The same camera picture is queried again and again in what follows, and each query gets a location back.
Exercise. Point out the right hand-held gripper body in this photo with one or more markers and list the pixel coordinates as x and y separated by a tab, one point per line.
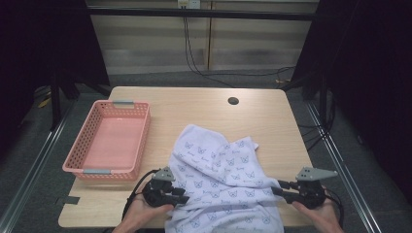
311	194

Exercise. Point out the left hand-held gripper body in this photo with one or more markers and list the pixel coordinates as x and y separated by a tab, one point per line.
158	194

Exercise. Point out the white cat-print towel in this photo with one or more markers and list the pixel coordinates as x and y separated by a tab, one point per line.
223	181

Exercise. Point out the pink plastic basket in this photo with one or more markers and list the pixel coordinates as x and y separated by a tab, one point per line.
110	142

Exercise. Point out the person's right hand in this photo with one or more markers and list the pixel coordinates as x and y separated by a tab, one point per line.
320	215

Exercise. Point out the person's left hand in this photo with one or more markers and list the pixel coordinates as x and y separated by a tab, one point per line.
142	213

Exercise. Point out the black metal stand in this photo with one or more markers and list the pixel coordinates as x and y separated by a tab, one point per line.
323	103
55	103

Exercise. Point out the black tape strip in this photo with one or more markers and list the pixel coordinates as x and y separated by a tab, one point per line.
69	200

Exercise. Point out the black table grommet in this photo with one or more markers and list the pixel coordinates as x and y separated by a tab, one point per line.
233	100

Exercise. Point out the black curtain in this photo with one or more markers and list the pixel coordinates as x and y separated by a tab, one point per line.
372	81
39	48

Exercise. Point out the yellow floor item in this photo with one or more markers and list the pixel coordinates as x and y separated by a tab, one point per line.
44	102

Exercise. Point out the black horizontal bar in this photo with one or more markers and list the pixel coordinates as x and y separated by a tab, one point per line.
194	13

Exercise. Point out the metal floor rail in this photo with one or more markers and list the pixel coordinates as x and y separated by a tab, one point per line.
343	161
32	171

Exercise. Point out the white wall socket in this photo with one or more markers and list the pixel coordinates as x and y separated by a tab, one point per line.
189	3

